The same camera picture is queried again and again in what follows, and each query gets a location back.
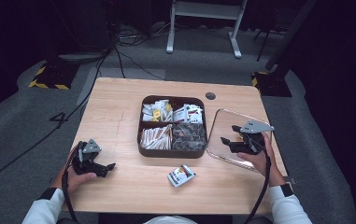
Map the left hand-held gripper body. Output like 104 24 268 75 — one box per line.
72 138 109 178

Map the person's left hand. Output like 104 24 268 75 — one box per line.
58 167 98 193

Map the white metal stand frame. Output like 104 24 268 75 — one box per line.
165 0 249 60

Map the person's right hand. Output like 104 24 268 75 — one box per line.
236 133 285 188

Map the long black floor cable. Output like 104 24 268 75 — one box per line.
0 46 118 191

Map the person's white shirt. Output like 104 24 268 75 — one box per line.
142 215 199 224

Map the white colourful-print sachet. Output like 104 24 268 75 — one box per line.
166 163 197 189

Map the pile of white yellow packets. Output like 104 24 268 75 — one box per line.
141 99 174 123

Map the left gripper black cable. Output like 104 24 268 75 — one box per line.
61 169 79 224

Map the tangle of floor cables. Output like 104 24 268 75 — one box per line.
116 22 175 49

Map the pile of white red packets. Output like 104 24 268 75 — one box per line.
173 104 205 125

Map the thin black floor cable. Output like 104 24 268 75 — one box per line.
115 49 167 82

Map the clear plastic tray lid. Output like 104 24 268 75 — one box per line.
206 107 274 173

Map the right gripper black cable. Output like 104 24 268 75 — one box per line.
244 148 272 224

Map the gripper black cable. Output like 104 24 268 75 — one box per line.
61 169 79 224
244 148 272 224

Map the dark brown compartment tray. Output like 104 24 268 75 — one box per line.
136 94 208 159

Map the pile of orange striped packets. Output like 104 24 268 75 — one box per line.
139 124 173 150

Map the pile of dark grey packets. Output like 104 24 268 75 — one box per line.
172 122 207 152

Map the dark slanted stand pole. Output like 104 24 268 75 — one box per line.
263 0 319 72

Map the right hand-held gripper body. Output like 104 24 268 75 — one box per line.
228 119 275 156

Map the yellow black striped base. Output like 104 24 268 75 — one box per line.
250 71 292 98
28 60 80 91

